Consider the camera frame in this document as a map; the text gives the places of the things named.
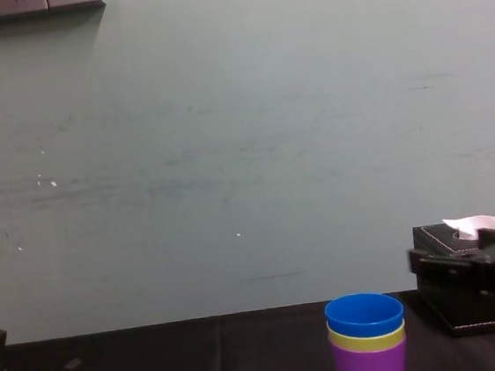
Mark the blue plastic cup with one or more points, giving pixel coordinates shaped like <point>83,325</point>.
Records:
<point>364,317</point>

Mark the yellow plastic cup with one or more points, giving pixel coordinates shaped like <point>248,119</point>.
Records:
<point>361,342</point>

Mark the purple plastic cup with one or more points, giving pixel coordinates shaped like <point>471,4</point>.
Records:
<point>368,367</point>

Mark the white tissue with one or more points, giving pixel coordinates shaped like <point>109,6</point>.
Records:
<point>469,226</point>

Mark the black leather tissue box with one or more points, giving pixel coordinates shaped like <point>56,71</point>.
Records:
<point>463,304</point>

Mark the black table cloth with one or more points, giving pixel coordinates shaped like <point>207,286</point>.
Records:
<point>182,365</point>

